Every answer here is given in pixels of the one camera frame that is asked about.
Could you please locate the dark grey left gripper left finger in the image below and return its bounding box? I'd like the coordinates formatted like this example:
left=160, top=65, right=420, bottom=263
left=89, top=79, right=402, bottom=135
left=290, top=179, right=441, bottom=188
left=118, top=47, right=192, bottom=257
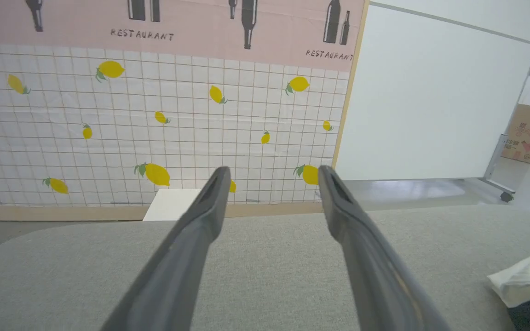
left=101, top=166, right=232, bottom=331

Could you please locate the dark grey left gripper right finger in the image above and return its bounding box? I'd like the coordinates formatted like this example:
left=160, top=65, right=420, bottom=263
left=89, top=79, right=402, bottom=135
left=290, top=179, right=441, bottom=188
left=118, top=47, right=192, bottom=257
left=317, top=165, right=452, bottom=331

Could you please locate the white and black garment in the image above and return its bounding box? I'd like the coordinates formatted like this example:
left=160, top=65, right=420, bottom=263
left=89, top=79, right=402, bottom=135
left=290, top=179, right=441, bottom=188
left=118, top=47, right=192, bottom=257
left=486, top=243, right=530, bottom=331

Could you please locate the lemon tile printed backdrop panel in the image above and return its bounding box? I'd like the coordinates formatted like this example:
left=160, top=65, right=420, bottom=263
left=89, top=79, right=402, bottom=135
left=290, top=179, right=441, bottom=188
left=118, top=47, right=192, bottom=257
left=0, top=0, right=370, bottom=222

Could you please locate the white rolling partition board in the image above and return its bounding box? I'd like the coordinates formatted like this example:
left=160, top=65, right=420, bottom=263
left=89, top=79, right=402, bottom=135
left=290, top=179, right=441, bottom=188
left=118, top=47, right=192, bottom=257
left=333, top=0, right=530, bottom=203

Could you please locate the printed cardboard box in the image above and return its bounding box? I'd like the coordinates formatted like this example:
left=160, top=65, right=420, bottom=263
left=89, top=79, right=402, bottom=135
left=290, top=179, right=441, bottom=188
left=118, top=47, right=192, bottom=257
left=500, top=103, right=530, bottom=164

